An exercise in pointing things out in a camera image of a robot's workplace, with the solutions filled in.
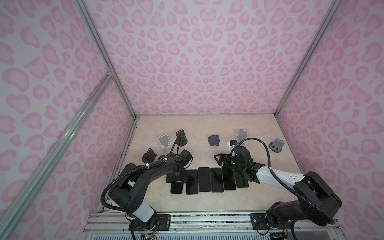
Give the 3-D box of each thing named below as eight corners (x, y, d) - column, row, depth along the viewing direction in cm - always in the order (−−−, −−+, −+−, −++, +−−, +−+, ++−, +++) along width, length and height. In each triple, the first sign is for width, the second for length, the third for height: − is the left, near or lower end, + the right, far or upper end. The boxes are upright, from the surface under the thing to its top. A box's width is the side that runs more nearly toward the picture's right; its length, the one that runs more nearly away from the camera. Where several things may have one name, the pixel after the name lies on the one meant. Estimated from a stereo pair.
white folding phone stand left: (163, 150, 102) (161, 143, 94) (160, 145, 104) (157, 137, 97) (171, 146, 104) (169, 138, 96) (168, 141, 106) (166, 133, 99)
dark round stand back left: (180, 148, 104) (178, 139, 96) (175, 142, 107) (174, 133, 99) (187, 143, 106) (187, 134, 98) (183, 138, 109) (181, 128, 101)
